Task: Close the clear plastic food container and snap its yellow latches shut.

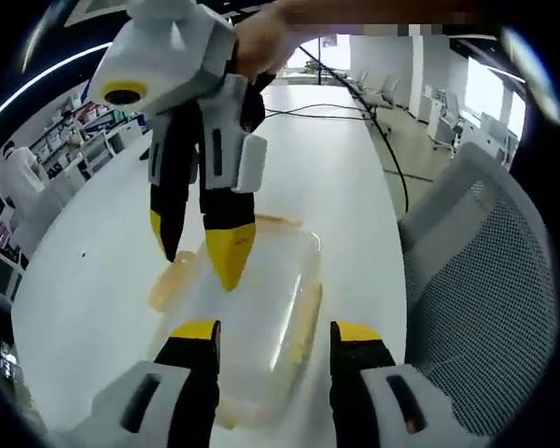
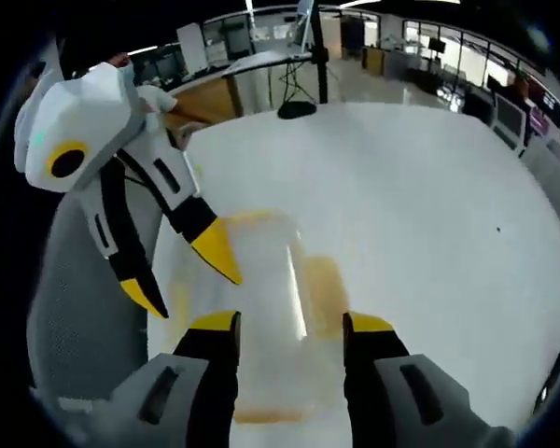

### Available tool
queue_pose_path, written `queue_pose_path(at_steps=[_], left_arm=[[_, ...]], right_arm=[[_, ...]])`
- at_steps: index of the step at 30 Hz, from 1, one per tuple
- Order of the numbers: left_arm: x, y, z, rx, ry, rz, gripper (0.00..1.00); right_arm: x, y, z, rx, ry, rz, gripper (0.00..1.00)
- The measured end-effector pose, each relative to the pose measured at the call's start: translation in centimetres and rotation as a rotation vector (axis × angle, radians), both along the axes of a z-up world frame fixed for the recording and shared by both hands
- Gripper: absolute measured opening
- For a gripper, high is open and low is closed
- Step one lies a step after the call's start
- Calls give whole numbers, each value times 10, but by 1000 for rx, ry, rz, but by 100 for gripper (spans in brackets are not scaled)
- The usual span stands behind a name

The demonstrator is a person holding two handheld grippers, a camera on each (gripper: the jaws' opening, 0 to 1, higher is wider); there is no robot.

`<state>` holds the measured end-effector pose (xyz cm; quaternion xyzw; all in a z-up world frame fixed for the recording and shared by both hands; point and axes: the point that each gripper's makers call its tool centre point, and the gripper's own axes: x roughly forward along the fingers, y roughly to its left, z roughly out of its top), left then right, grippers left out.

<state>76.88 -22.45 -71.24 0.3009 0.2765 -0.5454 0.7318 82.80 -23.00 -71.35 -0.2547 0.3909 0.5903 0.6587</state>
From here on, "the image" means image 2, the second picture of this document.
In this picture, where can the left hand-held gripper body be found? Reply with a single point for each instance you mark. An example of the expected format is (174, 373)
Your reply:
(88, 112)

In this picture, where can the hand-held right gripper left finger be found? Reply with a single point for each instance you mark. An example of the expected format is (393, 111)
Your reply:
(205, 373)

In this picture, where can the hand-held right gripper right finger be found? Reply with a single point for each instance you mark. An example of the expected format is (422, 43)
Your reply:
(378, 378)

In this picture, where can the clear plastic container with buckles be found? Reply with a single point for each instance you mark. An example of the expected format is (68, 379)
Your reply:
(270, 280)

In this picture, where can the wooden desk panel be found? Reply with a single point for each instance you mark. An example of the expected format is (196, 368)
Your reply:
(210, 100)

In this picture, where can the grey mesh office chair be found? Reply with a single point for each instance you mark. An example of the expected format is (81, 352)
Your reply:
(84, 326)

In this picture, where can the black rounded chair pad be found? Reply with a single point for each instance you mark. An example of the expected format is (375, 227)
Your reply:
(298, 109)

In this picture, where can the white desk with black legs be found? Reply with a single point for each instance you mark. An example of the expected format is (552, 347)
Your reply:
(318, 56)

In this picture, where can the white office chair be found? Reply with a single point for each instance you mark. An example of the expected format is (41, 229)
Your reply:
(508, 119)

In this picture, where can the dark wall display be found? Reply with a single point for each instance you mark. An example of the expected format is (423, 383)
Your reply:
(550, 107)

